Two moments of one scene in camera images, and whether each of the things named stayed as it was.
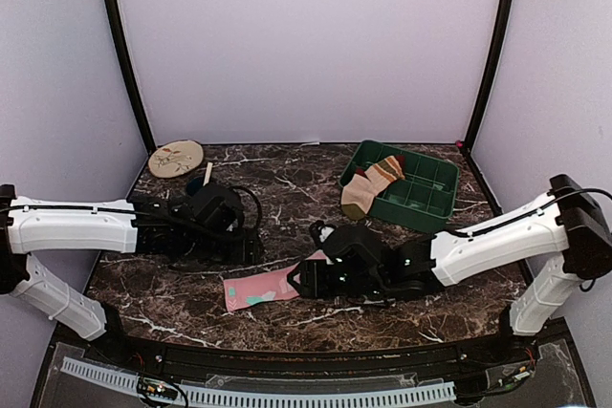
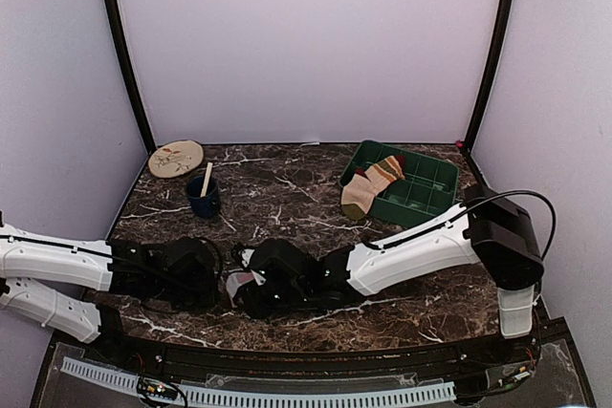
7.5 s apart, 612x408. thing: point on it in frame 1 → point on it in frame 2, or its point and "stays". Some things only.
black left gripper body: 207,249 → 187,298
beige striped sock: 358,197 stays
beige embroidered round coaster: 176,159 stays
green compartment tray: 425,199 stays
